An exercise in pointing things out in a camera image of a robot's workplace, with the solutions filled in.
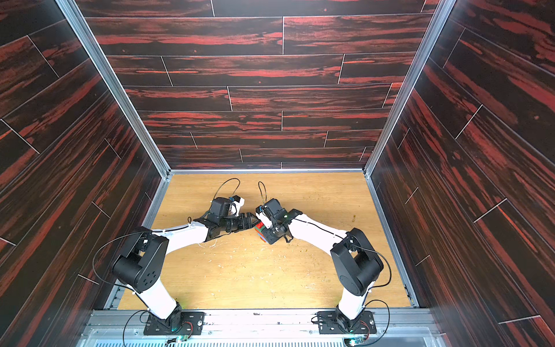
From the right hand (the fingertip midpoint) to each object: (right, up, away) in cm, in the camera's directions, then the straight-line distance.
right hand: (274, 229), depth 91 cm
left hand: (-8, +3, 0) cm, 8 cm away
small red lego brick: (-6, +2, -3) cm, 7 cm away
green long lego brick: (-4, +3, -11) cm, 12 cm away
